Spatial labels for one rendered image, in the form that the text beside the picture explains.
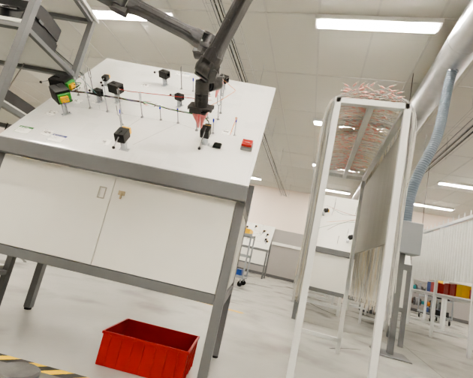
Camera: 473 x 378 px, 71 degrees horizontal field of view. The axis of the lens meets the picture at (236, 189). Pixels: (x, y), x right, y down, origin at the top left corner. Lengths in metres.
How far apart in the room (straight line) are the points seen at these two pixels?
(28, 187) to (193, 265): 0.84
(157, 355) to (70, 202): 0.77
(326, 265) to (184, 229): 2.83
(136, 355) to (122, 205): 0.65
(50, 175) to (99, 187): 0.24
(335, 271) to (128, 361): 2.91
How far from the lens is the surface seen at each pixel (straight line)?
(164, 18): 1.52
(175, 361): 1.60
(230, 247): 1.42
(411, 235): 3.51
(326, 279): 4.09
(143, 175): 1.50
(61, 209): 1.67
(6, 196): 1.82
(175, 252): 1.46
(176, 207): 1.47
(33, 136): 1.83
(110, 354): 1.67
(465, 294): 5.83
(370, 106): 1.79
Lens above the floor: 0.59
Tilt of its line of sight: 11 degrees up
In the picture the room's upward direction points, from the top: 13 degrees clockwise
